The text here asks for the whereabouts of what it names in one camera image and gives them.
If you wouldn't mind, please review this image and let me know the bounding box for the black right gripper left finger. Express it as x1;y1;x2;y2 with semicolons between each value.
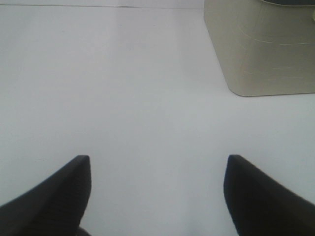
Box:
0;155;91;236

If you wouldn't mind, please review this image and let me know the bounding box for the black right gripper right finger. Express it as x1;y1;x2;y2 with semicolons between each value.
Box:
223;155;315;236

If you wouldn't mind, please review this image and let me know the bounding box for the beige fabric storage box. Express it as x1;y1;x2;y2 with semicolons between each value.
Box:
204;0;315;96

